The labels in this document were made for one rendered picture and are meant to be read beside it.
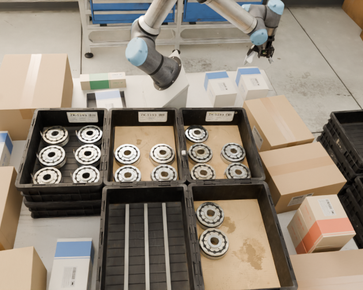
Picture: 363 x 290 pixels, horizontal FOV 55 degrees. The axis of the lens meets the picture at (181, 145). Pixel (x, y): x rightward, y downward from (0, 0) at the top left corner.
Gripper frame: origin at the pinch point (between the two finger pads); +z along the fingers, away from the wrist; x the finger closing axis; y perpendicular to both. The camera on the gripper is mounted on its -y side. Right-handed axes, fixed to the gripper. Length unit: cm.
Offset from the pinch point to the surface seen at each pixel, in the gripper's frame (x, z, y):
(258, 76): 3.7, 9.3, -0.9
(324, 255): -10, 2, 105
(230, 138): -27, 5, 47
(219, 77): -18.7, 9.4, -1.1
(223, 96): -20.0, 10.9, 12.6
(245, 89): -6.0, 11.1, 7.5
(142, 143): -66, 5, 45
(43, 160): -105, 2, 53
